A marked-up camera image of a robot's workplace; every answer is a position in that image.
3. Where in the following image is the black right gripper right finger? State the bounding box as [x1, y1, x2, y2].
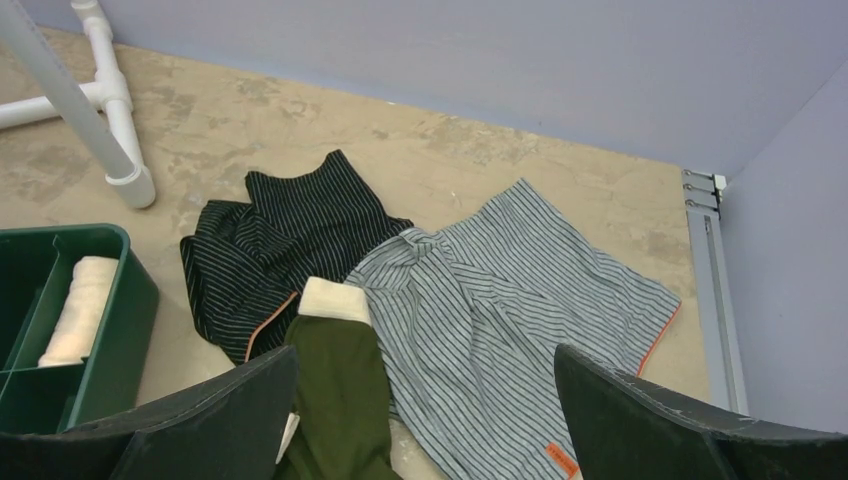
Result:
[554, 344, 847, 479]

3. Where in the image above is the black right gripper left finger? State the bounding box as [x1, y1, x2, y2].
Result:
[1, 346, 298, 479]

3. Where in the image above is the olive green underwear cream waistband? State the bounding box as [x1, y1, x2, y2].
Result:
[274, 277, 398, 479]

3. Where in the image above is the black striped underwear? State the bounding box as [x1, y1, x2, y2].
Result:
[180, 150, 413, 365]

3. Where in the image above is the grey striped underwear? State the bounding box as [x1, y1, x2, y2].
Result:
[347, 180, 681, 479]

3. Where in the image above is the cream rolled underwear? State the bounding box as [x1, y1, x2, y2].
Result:
[37, 256, 118, 367]

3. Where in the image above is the green divided organizer tray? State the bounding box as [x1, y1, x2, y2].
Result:
[1, 224, 159, 434]

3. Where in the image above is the aluminium rail table edge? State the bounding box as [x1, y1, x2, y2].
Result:
[681, 169, 749, 415]

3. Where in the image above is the white PVC pipe frame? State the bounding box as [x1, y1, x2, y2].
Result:
[1, 1, 156, 209]

